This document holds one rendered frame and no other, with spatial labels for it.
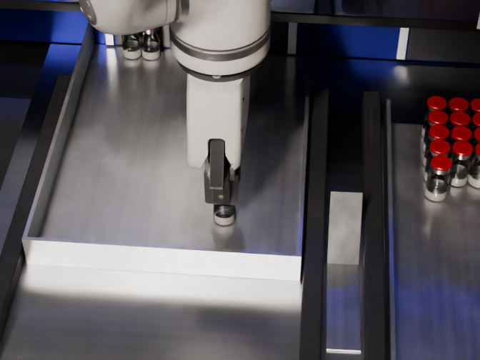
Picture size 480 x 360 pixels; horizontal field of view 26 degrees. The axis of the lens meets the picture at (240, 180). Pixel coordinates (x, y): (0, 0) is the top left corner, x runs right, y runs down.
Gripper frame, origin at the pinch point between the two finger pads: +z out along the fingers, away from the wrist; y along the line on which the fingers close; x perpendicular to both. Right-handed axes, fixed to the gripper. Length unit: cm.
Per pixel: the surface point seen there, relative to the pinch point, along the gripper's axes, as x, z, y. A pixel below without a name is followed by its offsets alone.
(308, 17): 7.5, -5.0, -18.8
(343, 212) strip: 11.6, 1.7, 2.3
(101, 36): -16.7, 5.2, -26.9
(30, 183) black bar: -19.5, 4.1, -1.6
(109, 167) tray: -12.4, 5.9, -6.3
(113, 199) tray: -11.3, 5.9, -1.7
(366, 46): 14.4, 4.8, -26.6
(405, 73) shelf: 19.0, 6.5, -24.1
